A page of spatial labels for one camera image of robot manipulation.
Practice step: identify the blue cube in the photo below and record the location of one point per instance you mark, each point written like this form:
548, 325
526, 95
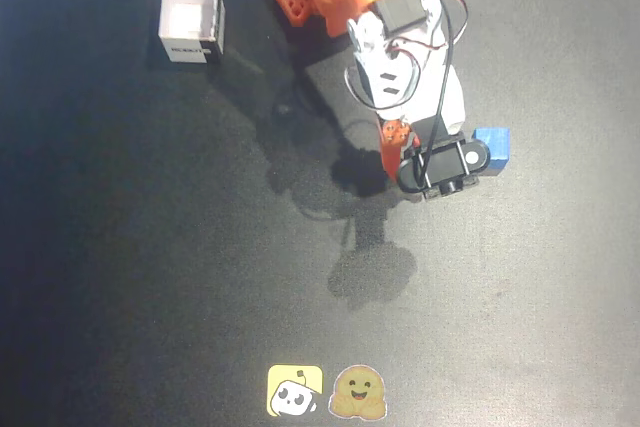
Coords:
497, 144

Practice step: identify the white cardboard box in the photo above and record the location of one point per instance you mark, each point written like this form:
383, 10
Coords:
192, 12

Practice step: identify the hugging face sticker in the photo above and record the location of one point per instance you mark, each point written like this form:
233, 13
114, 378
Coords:
357, 392

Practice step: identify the yellow robot sticker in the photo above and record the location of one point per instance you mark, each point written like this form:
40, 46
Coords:
295, 389

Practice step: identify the black table mat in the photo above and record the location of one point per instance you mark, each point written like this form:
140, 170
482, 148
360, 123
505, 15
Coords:
150, 247

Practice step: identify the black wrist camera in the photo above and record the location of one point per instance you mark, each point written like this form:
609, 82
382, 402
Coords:
445, 164

